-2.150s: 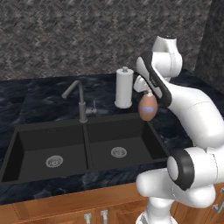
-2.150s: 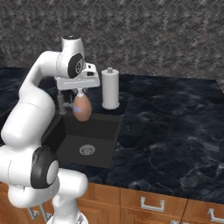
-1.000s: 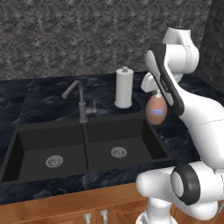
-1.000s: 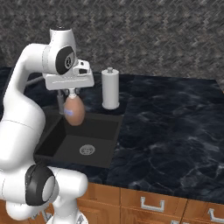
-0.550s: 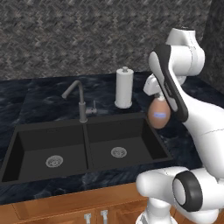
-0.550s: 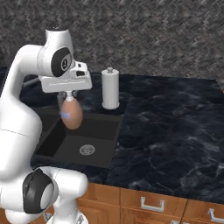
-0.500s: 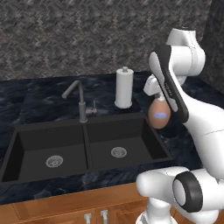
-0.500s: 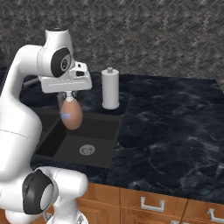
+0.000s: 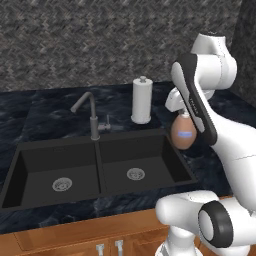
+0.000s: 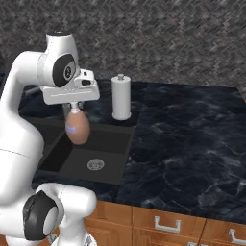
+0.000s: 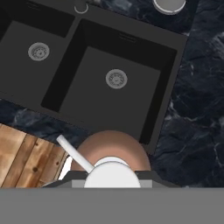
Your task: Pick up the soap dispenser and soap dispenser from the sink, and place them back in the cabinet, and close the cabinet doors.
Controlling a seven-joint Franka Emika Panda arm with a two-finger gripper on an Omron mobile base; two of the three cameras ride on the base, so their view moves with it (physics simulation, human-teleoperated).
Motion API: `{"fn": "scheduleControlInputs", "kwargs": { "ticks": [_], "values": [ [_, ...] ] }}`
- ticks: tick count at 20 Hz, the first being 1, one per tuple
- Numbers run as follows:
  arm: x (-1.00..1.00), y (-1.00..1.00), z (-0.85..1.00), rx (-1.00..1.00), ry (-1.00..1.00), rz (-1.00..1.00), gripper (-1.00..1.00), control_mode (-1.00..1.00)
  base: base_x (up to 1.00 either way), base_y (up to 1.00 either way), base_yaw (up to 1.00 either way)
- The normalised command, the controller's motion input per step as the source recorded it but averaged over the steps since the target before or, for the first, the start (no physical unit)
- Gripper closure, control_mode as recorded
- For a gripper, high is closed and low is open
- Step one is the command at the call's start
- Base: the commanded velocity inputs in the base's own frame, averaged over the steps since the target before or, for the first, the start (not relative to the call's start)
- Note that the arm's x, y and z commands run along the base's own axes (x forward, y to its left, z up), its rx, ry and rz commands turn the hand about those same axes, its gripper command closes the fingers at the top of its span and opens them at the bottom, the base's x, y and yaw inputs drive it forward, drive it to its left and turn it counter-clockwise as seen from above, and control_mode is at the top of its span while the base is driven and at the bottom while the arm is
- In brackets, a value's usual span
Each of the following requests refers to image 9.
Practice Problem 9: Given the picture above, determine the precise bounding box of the wooden false drawer front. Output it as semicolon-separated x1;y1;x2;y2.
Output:
13;212;171;252

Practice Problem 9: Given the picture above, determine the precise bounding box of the grey sink faucet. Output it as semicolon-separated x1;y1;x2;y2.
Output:
69;91;112;141

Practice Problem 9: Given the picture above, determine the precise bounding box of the white paper towel roll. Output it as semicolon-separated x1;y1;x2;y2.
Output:
130;75;154;125

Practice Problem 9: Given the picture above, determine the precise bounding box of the wooden cabinet door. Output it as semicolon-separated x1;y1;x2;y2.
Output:
111;229;172;256
19;237;111;256

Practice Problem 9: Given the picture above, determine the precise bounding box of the black double sink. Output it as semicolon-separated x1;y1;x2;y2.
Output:
0;128;200;211

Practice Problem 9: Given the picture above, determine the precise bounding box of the brown soap dispenser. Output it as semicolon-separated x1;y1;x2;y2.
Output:
170;111;197;150

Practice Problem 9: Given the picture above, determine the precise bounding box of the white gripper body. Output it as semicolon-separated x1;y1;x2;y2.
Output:
164;87;188;113

